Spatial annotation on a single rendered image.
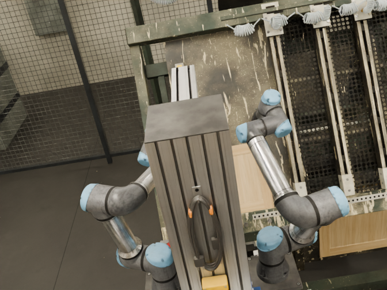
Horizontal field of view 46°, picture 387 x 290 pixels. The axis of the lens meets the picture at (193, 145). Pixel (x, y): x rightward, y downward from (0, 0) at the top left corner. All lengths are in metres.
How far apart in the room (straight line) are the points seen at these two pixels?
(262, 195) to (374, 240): 0.98
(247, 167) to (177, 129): 1.45
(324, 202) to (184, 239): 0.52
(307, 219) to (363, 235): 1.71
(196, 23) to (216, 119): 1.44
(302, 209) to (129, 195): 0.65
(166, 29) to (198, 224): 1.53
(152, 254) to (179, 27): 1.35
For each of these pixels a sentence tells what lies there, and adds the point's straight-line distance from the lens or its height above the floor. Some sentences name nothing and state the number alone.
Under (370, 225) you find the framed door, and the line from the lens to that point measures 3.31.
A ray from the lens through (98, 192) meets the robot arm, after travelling 1.81.
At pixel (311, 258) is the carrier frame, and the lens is 3.39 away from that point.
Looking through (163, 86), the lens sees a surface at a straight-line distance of 2.83.
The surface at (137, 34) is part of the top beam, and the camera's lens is 2.75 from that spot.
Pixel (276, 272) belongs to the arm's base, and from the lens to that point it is 2.13.
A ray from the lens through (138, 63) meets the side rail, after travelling 2.77.
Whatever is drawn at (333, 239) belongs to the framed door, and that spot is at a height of 0.40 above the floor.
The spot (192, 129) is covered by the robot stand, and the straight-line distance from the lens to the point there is 1.32.
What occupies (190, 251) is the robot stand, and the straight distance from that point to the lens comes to 1.55.
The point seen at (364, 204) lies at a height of 0.85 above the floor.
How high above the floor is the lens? 2.65
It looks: 30 degrees down
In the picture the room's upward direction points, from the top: 11 degrees counter-clockwise
